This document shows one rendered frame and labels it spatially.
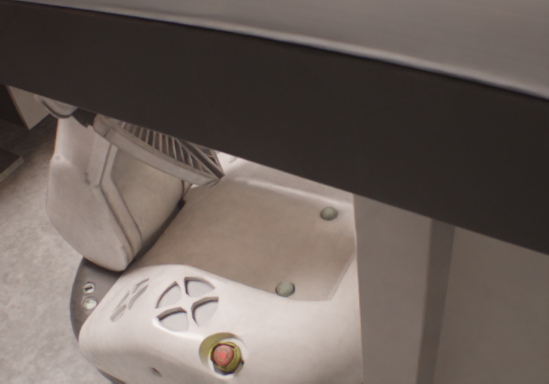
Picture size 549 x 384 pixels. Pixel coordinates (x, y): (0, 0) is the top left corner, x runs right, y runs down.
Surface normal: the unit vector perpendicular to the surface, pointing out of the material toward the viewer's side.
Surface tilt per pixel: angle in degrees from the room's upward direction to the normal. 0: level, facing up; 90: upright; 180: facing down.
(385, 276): 90
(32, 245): 0
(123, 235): 86
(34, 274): 0
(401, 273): 90
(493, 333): 90
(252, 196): 0
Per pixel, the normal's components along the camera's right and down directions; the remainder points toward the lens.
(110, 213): 0.88, 0.15
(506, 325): -0.52, 0.63
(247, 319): -0.14, -0.73
